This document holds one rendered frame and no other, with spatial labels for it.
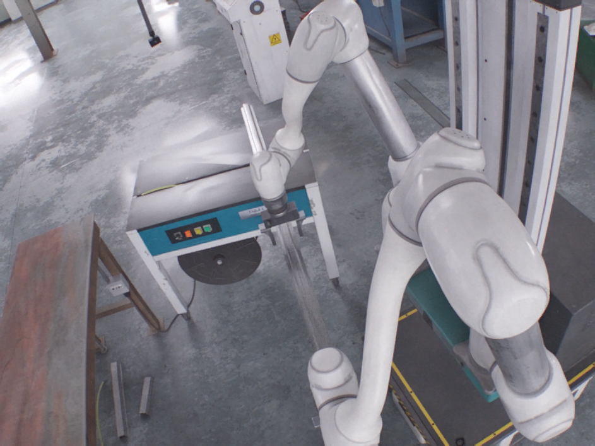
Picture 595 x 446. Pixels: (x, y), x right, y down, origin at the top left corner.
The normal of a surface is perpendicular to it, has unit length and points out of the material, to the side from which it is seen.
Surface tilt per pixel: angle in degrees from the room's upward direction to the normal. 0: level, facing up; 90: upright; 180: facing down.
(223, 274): 90
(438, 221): 48
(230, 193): 0
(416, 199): 60
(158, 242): 90
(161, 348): 0
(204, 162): 0
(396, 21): 90
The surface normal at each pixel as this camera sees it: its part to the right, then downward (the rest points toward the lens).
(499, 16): -0.89, 0.41
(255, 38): 0.38, 0.61
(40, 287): -0.18, -0.69
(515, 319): 0.15, 0.61
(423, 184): -0.84, -0.30
